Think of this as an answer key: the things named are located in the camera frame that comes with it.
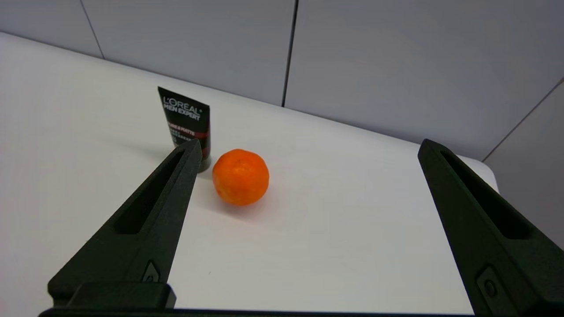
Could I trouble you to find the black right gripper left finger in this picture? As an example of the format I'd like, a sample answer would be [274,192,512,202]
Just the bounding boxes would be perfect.
[48,139,203,307]

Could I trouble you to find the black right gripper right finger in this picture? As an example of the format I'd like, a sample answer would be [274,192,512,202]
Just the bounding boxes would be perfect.
[418,139,564,316]

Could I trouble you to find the orange fruit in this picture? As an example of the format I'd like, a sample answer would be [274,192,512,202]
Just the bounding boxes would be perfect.
[212,149,270,206]

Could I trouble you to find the black L'Oreal cosmetic tube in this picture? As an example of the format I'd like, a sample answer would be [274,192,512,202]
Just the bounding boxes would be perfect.
[158,86,212,173]

